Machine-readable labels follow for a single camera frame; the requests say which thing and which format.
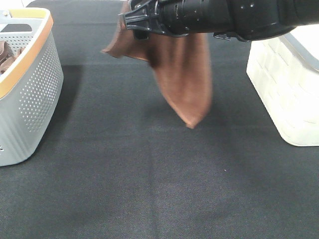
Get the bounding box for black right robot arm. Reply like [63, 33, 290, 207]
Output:
[119, 0, 319, 42]

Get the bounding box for brown microfibre towel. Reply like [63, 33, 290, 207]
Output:
[101, 1, 213, 129]

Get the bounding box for white plastic storage bin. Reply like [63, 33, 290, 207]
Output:
[246, 24, 319, 146]

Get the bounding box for grey perforated laundry basket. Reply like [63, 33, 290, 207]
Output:
[0, 7, 64, 166]

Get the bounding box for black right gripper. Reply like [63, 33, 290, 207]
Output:
[119, 0, 233, 40]

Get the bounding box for black table cloth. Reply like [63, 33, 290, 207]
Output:
[0, 0, 319, 239]

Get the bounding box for brown towels in basket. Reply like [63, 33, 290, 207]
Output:
[0, 41, 24, 75]

